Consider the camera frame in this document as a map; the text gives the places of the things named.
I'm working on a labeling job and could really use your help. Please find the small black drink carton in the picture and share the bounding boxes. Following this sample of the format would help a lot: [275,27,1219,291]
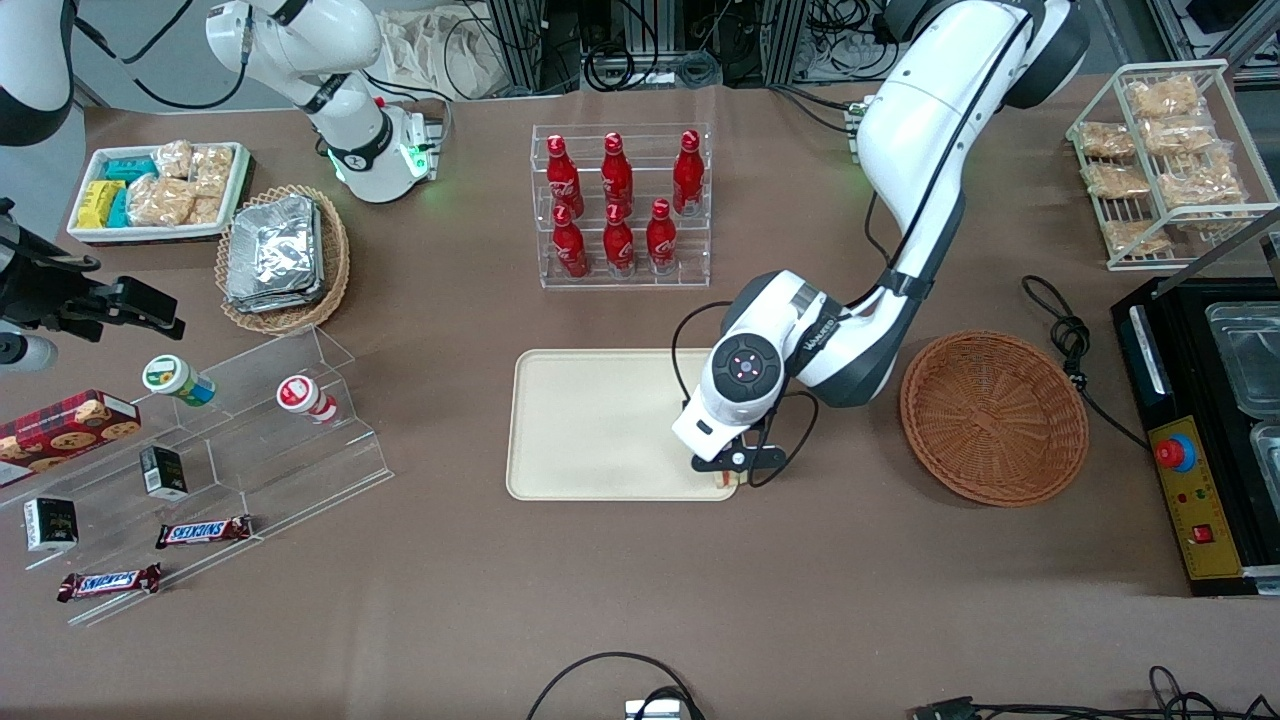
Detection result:
[24,497,79,553]
[139,445,189,501]

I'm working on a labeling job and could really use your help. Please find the light tan wicker basket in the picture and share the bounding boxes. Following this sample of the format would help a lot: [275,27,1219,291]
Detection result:
[215,185,351,336]

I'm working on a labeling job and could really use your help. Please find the black cable bundle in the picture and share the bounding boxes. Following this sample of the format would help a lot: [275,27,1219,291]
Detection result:
[910,665,1280,720]

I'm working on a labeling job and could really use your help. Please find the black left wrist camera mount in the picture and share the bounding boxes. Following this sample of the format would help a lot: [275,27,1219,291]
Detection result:
[690,440,788,475]

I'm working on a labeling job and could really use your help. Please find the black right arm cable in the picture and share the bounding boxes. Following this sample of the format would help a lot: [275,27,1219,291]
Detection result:
[72,0,251,112]

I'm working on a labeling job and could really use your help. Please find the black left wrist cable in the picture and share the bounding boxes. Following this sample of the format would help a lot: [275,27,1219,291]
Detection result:
[670,300,821,489]

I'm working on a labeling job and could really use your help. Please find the beige cloth bag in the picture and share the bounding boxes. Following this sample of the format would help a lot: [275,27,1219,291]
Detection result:
[380,8,507,101]

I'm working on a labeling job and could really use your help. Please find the white wire rack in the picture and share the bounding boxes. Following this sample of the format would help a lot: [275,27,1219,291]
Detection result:
[1065,60,1280,272]

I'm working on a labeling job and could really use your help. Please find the red tartan cookie box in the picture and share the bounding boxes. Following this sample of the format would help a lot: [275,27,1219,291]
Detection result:
[0,390,142,488]

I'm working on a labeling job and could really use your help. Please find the red lidded yogurt cup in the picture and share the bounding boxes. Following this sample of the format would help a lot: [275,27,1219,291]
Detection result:
[277,375,339,424]

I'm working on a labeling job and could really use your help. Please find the brown round wicker basket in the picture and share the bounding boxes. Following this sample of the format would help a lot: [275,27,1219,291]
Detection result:
[900,330,1091,508]

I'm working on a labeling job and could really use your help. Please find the clear acrylic stepped shelf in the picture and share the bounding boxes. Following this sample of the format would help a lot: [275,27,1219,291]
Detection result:
[0,325,394,629]

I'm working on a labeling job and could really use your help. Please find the green sunflower lidded cup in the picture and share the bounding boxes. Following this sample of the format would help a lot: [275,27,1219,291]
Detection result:
[142,355,216,407]

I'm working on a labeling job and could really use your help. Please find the grey metal bar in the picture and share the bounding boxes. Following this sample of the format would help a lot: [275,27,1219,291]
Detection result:
[1160,205,1280,293]

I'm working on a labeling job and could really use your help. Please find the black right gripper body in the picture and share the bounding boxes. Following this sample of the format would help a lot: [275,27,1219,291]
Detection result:
[0,198,121,336]

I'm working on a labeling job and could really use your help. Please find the silver foil container stack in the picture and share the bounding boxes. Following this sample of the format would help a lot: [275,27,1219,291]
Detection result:
[225,195,327,314]

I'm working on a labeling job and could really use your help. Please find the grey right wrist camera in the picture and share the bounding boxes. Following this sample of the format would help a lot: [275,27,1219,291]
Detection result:
[0,334,58,374]

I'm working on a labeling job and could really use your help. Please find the black looped table cable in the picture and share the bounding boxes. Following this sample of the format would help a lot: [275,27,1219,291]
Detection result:
[525,652,707,720]

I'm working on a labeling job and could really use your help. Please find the black machine power cable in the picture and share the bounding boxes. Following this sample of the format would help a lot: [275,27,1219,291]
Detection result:
[1022,275,1151,451]

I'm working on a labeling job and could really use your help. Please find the clear acrylic bottle rack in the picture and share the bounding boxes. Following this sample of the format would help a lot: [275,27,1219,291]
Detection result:
[530,123,713,291]

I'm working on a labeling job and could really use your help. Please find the steel food pan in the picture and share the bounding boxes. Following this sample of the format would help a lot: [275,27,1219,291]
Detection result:
[1205,302,1280,417]
[1250,420,1280,493]

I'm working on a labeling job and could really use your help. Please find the red cola bottle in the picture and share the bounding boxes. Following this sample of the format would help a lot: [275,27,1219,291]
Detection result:
[646,198,679,274]
[603,203,637,274]
[553,205,590,280]
[601,132,636,217]
[672,130,705,217]
[545,135,585,217]

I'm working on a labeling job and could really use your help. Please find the black aluminium frame post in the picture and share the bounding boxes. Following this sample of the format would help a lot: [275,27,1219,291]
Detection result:
[488,0,583,97]

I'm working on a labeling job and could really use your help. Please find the white rectangular snack tray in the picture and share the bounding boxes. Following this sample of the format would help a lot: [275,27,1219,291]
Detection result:
[68,142,252,245]

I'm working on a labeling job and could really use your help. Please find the Snickers chocolate bar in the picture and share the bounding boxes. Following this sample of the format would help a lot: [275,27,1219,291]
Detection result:
[155,515,254,550]
[57,563,163,603]

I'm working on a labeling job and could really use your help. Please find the yellow snack packet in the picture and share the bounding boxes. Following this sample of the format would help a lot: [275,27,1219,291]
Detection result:
[78,180,126,230]

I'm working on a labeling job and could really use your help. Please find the black heating machine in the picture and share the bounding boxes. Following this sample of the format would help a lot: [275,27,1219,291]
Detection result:
[1112,275,1280,598]

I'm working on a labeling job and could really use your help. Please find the coiled black background cables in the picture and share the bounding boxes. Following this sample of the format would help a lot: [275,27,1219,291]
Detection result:
[582,38,723,89]

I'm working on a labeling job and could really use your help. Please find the clear fried snack bag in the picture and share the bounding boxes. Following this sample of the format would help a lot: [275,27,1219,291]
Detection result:
[1078,122,1137,160]
[1140,115,1220,157]
[1100,218,1172,254]
[1083,163,1152,200]
[1158,165,1247,212]
[1125,75,1202,120]

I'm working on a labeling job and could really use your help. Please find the cream plastic tray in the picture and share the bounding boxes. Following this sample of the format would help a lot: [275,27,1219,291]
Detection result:
[505,348,742,502]

